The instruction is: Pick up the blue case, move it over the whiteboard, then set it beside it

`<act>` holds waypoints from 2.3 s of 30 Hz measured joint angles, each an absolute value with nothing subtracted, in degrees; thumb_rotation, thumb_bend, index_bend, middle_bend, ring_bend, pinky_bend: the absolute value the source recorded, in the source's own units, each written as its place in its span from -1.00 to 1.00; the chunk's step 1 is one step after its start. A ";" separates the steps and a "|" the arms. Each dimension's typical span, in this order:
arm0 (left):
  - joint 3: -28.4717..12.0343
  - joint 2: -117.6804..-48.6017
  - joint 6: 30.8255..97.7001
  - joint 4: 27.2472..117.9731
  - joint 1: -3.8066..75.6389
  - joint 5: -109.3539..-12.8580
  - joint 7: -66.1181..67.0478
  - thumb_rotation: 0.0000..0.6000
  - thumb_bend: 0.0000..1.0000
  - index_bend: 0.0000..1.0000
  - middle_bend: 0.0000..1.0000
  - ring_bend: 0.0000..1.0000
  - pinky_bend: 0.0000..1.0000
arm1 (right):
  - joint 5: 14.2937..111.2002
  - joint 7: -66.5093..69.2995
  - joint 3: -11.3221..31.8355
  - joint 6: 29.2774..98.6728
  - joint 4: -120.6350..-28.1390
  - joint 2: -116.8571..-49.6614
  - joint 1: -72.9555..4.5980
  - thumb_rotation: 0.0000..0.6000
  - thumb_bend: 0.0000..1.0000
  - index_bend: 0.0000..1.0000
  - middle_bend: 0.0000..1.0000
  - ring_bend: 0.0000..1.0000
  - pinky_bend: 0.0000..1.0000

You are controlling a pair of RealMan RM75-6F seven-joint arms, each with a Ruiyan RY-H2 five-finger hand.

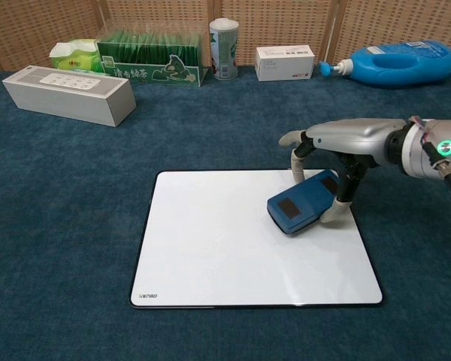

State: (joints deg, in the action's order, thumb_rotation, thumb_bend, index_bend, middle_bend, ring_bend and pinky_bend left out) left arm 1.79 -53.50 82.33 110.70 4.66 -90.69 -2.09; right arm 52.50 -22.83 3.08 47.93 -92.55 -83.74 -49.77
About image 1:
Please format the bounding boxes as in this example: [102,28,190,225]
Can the white green round canister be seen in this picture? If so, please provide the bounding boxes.
[209,17,241,81]

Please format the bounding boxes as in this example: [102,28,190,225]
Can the white dry-erase board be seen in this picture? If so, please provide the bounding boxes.
[130,170,384,310]

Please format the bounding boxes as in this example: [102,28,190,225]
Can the teal table mat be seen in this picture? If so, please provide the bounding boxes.
[0,63,451,361]

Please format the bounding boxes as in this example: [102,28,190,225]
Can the blue whiteboard eraser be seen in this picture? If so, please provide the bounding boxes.
[266,168,341,238]

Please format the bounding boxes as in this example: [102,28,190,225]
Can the clear green tea box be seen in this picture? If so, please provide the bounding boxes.
[96,29,207,88]

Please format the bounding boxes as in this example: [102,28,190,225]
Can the long grey speaker box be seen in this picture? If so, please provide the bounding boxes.
[2,66,137,129]

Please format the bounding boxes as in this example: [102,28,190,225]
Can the blue pump detergent bottle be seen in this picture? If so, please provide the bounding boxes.
[319,38,451,90]

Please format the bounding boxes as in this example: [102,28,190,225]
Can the green tissue pack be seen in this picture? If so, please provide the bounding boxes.
[48,38,103,72]

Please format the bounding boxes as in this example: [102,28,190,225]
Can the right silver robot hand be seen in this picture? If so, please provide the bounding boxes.
[277,118,409,226]

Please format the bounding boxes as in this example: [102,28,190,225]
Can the woven wooden folding screen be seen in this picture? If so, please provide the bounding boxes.
[0,0,451,72]

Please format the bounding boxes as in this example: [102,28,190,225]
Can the small white carton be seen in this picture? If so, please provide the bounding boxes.
[255,44,316,82]

